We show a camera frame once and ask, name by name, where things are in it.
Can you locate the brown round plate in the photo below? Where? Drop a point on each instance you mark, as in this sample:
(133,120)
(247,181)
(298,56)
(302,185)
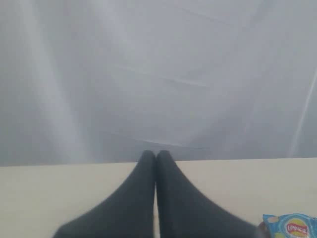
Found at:
(262,231)

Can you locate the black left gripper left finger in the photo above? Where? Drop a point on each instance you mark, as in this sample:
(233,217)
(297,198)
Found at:
(127,213)

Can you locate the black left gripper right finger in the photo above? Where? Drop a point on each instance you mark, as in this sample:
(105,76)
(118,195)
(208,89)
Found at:
(184,212)

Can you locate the grey backdrop curtain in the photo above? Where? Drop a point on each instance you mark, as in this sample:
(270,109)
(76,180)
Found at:
(94,81)

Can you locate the blue chips bag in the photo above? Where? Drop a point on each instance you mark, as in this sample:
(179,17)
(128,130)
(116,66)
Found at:
(291,226)

